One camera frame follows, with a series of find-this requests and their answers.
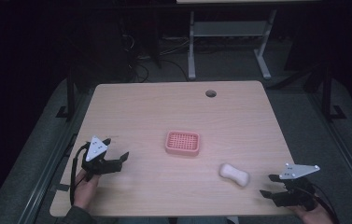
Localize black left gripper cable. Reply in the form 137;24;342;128
69;142;92;207

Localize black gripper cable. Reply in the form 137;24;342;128
69;142;92;207
311;182;342;224

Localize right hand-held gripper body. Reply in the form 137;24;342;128
271;162;321;212

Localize floor cables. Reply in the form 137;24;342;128
119;32;193;83

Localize white soap bar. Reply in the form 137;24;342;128
218;162;251;188

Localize person's right hand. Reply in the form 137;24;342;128
289;201;335;224

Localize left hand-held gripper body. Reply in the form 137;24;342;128
80;135;124;182

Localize pink soap dish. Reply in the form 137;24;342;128
164;130;202;157

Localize person's left hand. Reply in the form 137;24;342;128
73;169;102;213

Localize black metal stand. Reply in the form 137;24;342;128
55;66;86;123
303;63;348;122

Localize white metal table frame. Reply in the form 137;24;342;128
187;8;278;81

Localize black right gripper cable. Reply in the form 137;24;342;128
311;182;342;224

